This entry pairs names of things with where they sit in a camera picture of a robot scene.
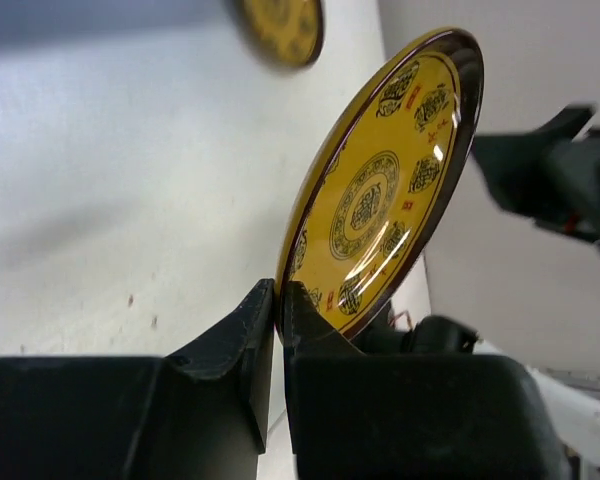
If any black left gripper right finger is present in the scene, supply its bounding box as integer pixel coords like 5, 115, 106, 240
281, 282, 571, 479

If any yellow patterned plate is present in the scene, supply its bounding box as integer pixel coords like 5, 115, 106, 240
275, 27, 484, 339
234, 0, 325, 70

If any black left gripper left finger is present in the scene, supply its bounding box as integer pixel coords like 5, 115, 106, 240
0, 279, 274, 479

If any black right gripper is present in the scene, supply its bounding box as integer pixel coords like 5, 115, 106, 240
472, 104, 600, 253

